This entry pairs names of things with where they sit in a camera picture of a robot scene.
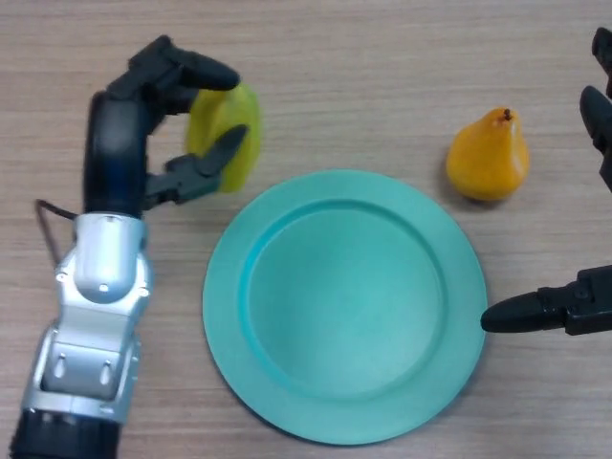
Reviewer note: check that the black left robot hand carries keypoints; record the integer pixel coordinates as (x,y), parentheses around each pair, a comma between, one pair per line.
(112,153)

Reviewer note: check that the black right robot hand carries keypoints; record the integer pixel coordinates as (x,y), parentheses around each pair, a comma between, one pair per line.
(588,306)

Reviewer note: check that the yellow starfruit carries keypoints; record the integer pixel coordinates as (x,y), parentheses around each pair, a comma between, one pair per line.
(239,115)

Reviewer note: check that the green round plate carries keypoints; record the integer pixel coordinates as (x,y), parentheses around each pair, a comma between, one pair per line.
(344,311)

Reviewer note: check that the orange yellow pear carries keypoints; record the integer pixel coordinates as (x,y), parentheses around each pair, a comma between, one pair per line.
(487,158)

